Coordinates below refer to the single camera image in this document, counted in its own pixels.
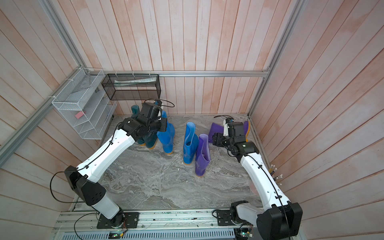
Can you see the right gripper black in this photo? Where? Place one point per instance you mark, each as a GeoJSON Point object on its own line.
{"type": "Point", "coordinates": [218, 139]}

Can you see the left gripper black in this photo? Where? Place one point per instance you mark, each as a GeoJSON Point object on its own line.
{"type": "Point", "coordinates": [163, 127]}

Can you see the blue rain boot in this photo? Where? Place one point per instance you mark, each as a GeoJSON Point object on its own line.
{"type": "Point", "coordinates": [191, 143]}
{"type": "Point", "coordinates": [166, 133]}

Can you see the purple rain boot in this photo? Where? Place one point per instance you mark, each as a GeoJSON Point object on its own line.
{"type": "Point", "coordinates": [203, 157]}
{"type": "Point", "coordinates": [215, 128]}

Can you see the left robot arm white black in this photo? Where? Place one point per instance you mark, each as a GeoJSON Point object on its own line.
{"type": "Point", "coordinates": [84, 179]}

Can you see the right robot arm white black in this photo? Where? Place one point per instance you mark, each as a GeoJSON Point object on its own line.
{"type": "Point", "coordinates": [278, 218]}

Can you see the purple rain boot lying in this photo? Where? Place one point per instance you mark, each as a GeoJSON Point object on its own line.
{"type": "Point", "coordinates": [215, 128]}

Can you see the horizontal aluminium bar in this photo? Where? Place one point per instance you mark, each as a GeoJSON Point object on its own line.
{"type": "Point", "coordinates": [184, 74]}

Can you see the pink eraser block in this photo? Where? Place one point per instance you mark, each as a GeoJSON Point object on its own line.
{"type": "Point", "coordinates": [79, 114]}

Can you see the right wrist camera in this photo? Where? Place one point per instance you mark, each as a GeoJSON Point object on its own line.
{"type": "Point", "coordinates": [226, 124]}

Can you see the black wire mesh basket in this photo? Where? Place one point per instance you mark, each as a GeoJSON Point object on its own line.
{"type": "Point", "coordinates": [132, 87]}

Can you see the white wire mesh shelf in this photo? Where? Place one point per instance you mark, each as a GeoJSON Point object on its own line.
{"type": "Point", "coordinates": [82, 93]}

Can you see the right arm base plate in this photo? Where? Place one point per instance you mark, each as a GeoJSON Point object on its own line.
{"type": "Point", "coordinates": [225, 217]}

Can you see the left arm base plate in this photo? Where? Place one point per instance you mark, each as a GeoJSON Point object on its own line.
{"type": "Point", "coordinates": [126, 220]}

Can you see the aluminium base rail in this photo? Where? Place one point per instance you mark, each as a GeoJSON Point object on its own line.
{"type": "Point", "coordinates": [184, 224]}

